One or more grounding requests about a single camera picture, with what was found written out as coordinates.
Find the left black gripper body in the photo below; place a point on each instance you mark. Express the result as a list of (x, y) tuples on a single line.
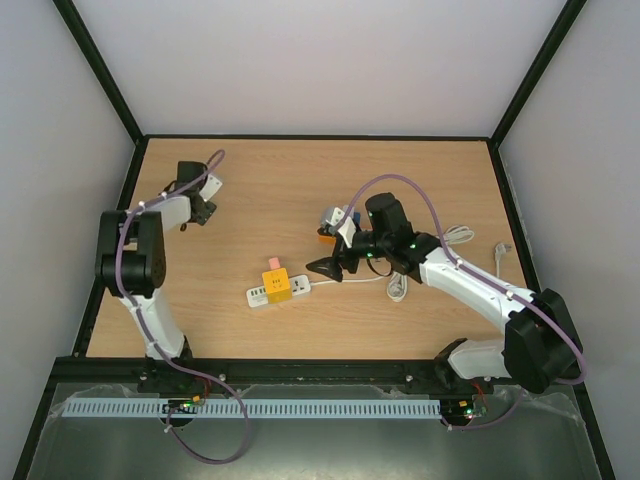
[(204, 216)]

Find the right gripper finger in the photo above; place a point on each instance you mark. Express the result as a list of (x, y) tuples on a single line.
[(326, 231), (328, 267)]

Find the light blue slotted cable duct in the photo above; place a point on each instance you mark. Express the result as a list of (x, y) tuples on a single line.
[(253, 408)]

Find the white power strip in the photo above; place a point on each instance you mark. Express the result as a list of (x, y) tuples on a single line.
[(257, 297)]

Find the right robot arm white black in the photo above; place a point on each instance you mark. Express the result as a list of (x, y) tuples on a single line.
[(535, 349)]

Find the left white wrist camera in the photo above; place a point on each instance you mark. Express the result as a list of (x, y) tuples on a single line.
[(212, 185)]

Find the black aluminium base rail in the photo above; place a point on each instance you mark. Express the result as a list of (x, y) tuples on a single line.
[(412, 377)]

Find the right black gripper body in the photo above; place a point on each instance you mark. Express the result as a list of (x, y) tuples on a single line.
[(342, 254)]

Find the orange power strip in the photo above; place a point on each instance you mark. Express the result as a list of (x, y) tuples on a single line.
[(327, 239)]

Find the yellow cube socket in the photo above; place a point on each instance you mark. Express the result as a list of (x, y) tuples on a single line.
[(277, 285)]

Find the black enclosure frame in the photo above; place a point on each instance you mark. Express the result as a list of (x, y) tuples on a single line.
[(78, 29)]

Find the pink plug charger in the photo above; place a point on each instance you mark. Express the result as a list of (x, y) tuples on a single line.
[(273, 263)]

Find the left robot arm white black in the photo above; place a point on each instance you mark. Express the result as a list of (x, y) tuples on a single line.
[(131, 258)]

